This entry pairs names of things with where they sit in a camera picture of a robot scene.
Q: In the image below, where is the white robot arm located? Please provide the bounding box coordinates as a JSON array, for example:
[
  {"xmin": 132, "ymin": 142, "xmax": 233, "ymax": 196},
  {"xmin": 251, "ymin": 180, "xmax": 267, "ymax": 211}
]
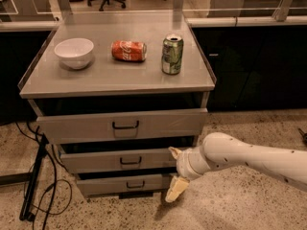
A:
[{"xmin": 165, "ymin": 132, "xmax": 307, "ymax": 202}]

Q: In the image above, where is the crushed red cola can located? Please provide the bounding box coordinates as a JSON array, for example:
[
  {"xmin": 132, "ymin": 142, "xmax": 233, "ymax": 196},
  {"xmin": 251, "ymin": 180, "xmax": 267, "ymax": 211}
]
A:
[{"xmin": 111, "ymin": 40, "xmax": 147, "ymax": 62}]

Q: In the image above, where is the white ceramic bowl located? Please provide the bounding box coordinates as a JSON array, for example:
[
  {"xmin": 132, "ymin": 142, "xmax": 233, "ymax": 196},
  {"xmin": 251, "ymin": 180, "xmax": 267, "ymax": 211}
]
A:
[{"xmin": 54, "ymin": 38, "xmax": 94, "ymax": 69}]

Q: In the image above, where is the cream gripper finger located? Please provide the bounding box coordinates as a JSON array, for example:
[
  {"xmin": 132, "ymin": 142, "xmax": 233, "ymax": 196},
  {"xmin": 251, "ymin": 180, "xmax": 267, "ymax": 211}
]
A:
[
  {"xmin": 165, "ymin": 176, "xmax": 189, "ymax": 203},
  {"xmin": 168, "ymin": 147, "xmax": 182, "ymax": 160}
]

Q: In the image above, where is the green soda can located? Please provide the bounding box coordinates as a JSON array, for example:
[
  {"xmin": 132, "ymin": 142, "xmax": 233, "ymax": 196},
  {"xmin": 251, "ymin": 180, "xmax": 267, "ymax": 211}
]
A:
[{"xmin": 161, "ymin": 34, "xmax": 183, "ymax": 75}]

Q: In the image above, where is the black metal stand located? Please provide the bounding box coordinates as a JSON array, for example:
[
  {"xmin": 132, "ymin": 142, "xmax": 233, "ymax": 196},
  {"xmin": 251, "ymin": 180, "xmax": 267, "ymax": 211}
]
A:
[{"xmin": 19, "ymin": 135, "xmax": 48, "ymax": 221}]

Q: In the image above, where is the dark low cabinet right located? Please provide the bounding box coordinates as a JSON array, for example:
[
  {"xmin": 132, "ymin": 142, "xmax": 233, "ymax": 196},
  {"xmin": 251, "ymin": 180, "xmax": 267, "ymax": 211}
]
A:
[{"xmin": 193, "ymin": 26, "xmax": 307, "ymax": 111}]

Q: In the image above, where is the grey drawer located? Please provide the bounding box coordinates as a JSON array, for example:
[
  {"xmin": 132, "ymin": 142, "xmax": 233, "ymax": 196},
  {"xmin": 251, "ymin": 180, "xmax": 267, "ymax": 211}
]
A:
[
  {"xmin": 37, "ymin": 108, "xmax": 206, "ymax": 144},
  {"xmin": 77, "ymin": 173, "xmax": 174, "ymax": 196},
  {"xmin": 60, "ymin": 149, "xmax": 176, "ymax": 173}
]

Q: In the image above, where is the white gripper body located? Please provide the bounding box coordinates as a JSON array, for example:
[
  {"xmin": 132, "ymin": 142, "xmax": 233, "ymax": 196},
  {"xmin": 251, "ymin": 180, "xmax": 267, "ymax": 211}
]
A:
[{"xmin": 177, "ymin": 147, "xmax": 210, "ymax": 180}]

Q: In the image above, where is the black floor cable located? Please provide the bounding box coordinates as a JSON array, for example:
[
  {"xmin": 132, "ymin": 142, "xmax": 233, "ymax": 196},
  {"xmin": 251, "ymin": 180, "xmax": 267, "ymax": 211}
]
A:
[{"xmin": 14, "ymin": 122, "xmax": 73, "ymax": 230}]

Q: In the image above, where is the grey drawer cabinet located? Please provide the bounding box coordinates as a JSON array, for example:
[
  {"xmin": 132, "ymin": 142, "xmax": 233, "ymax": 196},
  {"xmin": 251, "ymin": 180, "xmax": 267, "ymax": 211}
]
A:
[{"xmin": 17, "ymin": 11, "xmax": 217, "ymax": 200}]

